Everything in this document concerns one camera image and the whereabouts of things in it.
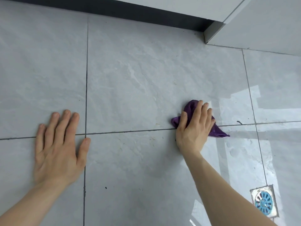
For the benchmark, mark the blue floor drain cover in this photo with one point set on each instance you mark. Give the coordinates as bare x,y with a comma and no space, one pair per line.
263,201

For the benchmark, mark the person's right middle finger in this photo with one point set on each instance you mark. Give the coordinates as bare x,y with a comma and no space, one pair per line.
202,114

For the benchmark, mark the white cabinet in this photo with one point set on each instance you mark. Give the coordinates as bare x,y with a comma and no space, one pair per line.
247,16

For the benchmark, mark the person's right thumb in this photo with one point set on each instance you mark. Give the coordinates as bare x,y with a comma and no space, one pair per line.
183,121

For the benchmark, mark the person's left middle finger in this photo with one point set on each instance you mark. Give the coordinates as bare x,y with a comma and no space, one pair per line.
61,127

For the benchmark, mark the person's left little finger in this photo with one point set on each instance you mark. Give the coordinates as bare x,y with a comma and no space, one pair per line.
40,137

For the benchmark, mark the person's left thumb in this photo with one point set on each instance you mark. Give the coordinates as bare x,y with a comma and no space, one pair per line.
84,150

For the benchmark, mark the purple cleaning cloth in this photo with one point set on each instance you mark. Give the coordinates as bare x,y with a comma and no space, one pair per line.
190,107

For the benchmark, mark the person's right hand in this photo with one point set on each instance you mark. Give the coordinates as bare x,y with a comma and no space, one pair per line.
192,132

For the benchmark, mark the person's left hand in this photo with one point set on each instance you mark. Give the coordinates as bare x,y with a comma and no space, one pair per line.
55,157

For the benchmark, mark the person's left forearm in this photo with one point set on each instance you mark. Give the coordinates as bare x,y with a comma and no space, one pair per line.
35,204

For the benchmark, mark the person's right forearm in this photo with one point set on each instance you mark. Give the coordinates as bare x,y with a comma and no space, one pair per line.
225,192

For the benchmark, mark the person's right little finger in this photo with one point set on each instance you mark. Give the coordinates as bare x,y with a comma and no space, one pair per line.
211,125

